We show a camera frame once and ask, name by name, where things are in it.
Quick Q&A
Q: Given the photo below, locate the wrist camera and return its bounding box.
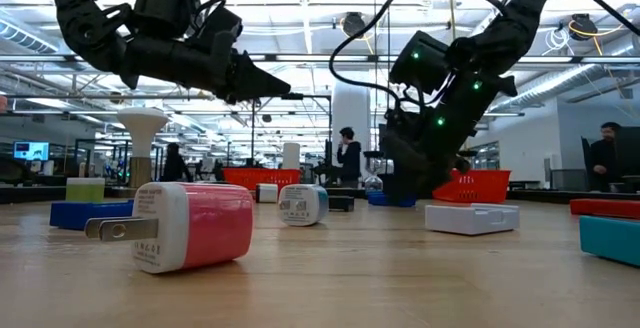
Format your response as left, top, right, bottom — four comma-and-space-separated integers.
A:
382, 110, 432, 170
192, 3, 245, 52

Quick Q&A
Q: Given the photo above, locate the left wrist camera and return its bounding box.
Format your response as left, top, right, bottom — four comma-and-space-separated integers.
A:
192, 3, 245, 52

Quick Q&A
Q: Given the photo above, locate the black cube charger white label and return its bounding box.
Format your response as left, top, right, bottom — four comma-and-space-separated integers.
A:
328, 195, 356, 214

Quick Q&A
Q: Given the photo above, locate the red plastic mesh basket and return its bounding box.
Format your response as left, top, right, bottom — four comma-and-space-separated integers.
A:
432, 169, 512, 205
223, 168, 303, 193

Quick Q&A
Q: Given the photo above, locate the black ceiling cable reel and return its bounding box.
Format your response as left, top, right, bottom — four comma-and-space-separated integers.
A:
341, 11, 369, 40
569, 13, 599, 43

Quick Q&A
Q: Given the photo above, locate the person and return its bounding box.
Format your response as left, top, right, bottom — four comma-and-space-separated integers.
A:
160, 142, 192, 183
588, 121, 626, 193
336, 126, 363, 189

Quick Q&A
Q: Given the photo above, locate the long ceiling light bar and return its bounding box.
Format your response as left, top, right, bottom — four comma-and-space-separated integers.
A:
149, 53, 640, 66

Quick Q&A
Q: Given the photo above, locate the black frame rig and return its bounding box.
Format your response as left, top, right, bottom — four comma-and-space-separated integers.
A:
249, 92, 334, 169

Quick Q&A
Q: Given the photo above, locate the pink wall charger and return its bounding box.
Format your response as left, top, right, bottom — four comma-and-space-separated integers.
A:
83, 182, 255, 276

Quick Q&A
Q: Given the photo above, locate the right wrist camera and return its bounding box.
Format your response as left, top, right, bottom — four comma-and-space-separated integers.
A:
382, 110, 432, 170

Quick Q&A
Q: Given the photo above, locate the white wall charger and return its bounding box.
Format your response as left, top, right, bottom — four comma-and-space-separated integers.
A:
255, 183, 280, 205

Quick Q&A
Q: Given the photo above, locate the blue wall charger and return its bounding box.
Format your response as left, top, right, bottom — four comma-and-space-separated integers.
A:
277, 183, 330, 228

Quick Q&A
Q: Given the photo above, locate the green wall charger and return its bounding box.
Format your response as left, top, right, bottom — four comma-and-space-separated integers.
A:
65, 177, 107, 204

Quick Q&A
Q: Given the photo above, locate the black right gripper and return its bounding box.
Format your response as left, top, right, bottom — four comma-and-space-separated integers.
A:
392, 75, 501, 206

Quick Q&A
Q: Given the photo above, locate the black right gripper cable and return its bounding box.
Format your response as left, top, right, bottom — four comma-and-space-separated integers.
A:
327, 0, 509, 114

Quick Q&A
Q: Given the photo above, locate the red digital clock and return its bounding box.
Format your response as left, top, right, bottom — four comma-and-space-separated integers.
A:
569, 198, 640, 221

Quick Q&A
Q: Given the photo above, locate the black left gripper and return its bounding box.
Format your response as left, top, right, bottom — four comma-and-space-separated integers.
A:
169, 30, 292, 105

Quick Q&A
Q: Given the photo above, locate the white digital clock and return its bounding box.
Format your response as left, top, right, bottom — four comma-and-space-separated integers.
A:
425, 202, 521, 237

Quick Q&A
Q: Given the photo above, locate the black hanging cable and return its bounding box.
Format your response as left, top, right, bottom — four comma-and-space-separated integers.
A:
371, 0, 392, 119

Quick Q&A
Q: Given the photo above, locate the blue digital clock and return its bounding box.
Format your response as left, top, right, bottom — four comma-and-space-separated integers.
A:
48, 199, 135, 232
366, 192, 417, 209

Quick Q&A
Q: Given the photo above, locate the yellow hanging cable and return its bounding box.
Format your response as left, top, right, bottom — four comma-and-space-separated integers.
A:
447, 0, 459, 42

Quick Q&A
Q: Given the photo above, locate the black wall screen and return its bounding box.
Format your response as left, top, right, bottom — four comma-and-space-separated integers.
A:
614, 126, 640, 168

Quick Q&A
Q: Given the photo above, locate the computer monitor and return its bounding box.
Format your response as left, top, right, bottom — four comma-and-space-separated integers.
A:
12, 141, 51, 163

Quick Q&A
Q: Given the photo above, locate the silver ventilation duct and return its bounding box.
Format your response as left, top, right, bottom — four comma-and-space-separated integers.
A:
487, 62, 604, 115

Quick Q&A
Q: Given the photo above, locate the teal digital clock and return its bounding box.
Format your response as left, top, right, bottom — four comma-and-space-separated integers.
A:
579, 215, 640, 269

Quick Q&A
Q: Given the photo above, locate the black aluminium table frame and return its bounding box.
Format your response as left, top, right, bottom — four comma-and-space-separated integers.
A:
0, 182, 640, 205

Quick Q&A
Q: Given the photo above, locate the white mushroom table lamp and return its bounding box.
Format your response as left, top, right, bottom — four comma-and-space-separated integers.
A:
116, 107, 171, 189

